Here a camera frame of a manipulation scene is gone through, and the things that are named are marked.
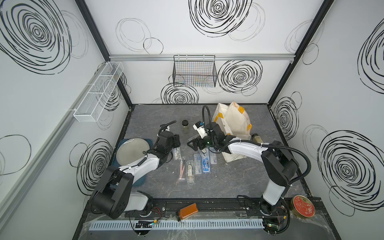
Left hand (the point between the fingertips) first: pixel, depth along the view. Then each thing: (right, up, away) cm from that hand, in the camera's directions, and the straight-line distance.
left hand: (176, 136), depth 90 cm
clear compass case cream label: (+9, -20, -5) cm, 23 cm away
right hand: (+10, -3, -3) cm, 11 cm away
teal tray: (-20, -25, -3) cm, 32 cm away
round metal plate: (-30, -9, +5) cm, 31 cm away
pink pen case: (+4, -18, -3) cm, 19 cm away
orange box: (+8, -33, -19) cm, 39 cm away
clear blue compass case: (+23, -12, +2) cm, 26 cm away
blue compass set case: (+18, -15, -1) cm, 24 cm away
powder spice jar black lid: (+51, -2, +7) cm, 52 cm away
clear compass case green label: (+1, -10, -3) cm, 10 cm away
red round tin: (+63, -32, -18) cm, 73 cm away
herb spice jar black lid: (+5, +4, +8) cm, 10 cm away
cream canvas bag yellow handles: (+37, +9, +2) cm, 38 cm away
